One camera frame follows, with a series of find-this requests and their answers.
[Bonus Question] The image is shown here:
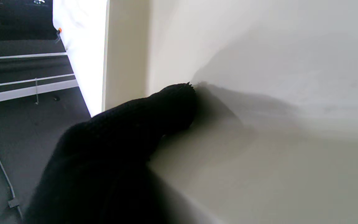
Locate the grey metal rail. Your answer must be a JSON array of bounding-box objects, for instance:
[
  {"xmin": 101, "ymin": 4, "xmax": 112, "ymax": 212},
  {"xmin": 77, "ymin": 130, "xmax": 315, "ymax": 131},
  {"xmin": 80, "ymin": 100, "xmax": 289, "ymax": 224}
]
[{"xmin": 0, "ymin": 79, "xmax": 79, "ymax": 106}]

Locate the thin grey conduit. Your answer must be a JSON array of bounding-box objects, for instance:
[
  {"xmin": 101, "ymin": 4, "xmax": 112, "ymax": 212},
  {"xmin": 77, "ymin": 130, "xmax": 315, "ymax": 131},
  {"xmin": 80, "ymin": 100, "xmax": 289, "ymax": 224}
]
[{"xmin": 0, "ymin": 118, "xmax": 23, "ymax": 220}]

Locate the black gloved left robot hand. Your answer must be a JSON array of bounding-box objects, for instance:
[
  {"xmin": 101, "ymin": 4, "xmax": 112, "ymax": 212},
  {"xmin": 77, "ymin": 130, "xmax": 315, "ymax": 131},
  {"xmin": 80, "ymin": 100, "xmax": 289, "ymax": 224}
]
[{"xmin": 24, "ymin": 82, "xmax": 198, "ymax": 224}]

